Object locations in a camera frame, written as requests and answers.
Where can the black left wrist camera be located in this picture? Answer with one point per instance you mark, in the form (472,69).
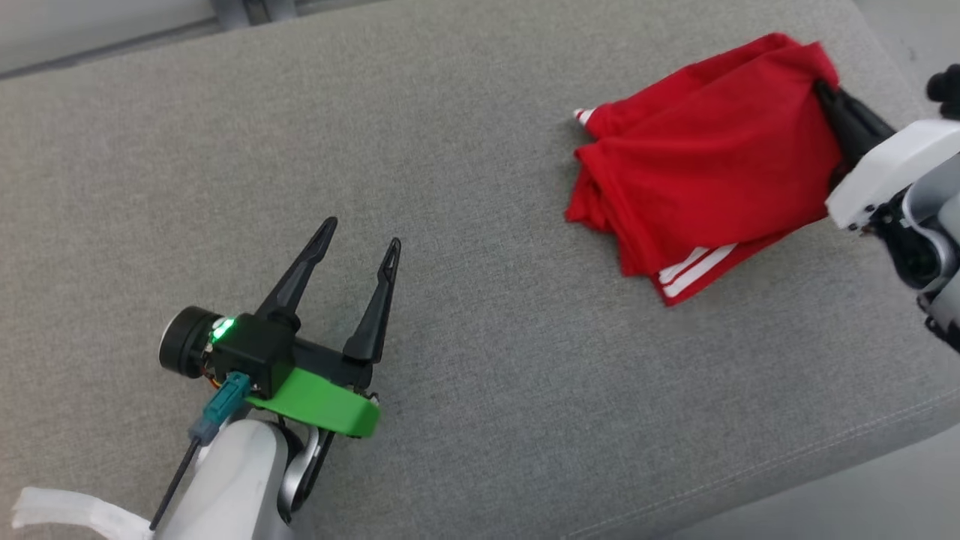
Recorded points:
(247,352)

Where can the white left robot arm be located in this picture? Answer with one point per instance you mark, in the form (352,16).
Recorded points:
(240,487)

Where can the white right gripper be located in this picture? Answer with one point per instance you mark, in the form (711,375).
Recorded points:
(892,165)

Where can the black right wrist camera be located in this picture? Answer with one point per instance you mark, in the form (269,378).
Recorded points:
(946,90)

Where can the grey fabric sofa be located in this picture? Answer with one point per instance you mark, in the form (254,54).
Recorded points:
(450,150)

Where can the grey metal partition post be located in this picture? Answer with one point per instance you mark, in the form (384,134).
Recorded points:
(255,9)

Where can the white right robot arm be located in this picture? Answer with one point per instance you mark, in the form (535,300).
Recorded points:
(934,240)

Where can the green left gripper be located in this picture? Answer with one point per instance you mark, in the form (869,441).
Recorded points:
(322,401)

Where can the red jersey with striped trim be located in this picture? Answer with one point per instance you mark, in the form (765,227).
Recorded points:
(712,165)

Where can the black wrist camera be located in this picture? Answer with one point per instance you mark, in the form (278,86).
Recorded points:
(247,352)
(946,90)

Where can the teal left camera connector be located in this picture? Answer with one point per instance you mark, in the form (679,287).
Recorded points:
(221,409)

